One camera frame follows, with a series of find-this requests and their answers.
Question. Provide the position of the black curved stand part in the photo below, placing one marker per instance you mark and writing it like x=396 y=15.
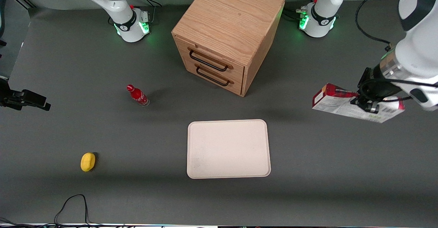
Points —
x=4 y=2

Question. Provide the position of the dark grey table mat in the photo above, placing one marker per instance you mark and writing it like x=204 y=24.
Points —
x=102 y=132

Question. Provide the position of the grey base connector plate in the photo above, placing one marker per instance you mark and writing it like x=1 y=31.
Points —
x=145 y=16

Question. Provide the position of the beige plastic tray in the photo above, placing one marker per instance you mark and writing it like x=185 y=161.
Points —
x=226 y=149

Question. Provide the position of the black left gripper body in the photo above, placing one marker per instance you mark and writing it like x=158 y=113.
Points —
x=379 y=86

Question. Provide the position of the yellow lemon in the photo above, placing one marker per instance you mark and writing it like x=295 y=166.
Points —
x=88 y=162

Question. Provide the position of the red cookie box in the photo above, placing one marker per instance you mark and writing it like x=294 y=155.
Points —
x=335 y=103

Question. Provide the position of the red cola bottle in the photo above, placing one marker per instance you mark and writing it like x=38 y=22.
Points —
x=137 y=94

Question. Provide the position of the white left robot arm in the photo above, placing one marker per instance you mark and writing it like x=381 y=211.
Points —
x=421 y=50

